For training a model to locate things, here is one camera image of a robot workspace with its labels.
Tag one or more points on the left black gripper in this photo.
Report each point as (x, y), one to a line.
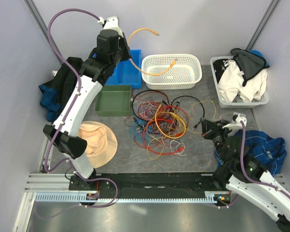
(123, 41)

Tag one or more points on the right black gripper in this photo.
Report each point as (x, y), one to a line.
(209, 127)

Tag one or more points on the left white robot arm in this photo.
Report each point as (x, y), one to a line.
(62, 134)

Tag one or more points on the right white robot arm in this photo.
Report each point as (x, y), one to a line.
(243, 174)

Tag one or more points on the blue divided plastic bin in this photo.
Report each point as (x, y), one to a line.
(125, 74)

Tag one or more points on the grey laundry bin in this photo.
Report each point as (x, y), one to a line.
(238, 103)

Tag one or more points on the white cloth in bin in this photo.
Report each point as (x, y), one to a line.
(231, 83)

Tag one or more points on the green plastic tray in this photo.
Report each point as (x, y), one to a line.
(114, 101)

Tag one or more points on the white perforated plastic basket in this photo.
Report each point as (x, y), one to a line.
(171, 71)

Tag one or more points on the blue plaid shirt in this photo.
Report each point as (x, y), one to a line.
(268, 151)

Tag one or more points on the black and blue jacket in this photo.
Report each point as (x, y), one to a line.
(56, 92)

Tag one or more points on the dark grey cloth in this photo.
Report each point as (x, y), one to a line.
(250, 64)

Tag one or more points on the beige bucket hat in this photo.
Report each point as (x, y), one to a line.
(101, 142)

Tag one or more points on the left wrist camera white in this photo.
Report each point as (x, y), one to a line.
(111, 22)

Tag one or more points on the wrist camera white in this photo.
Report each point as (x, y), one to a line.
(111, 22)
(238, 120)

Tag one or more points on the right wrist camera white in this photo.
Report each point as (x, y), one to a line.
(238, 120)

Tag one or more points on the grey slotted cable duct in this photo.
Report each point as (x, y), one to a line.
(77, 197)

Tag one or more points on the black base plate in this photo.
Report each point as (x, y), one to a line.
(194, 181)

